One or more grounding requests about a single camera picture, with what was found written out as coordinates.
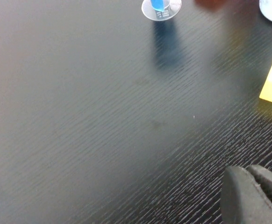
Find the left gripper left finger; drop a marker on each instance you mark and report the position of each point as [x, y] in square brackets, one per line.
[240, 200]

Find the blue conical footed glass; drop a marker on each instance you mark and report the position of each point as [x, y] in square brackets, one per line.
[154, 12]

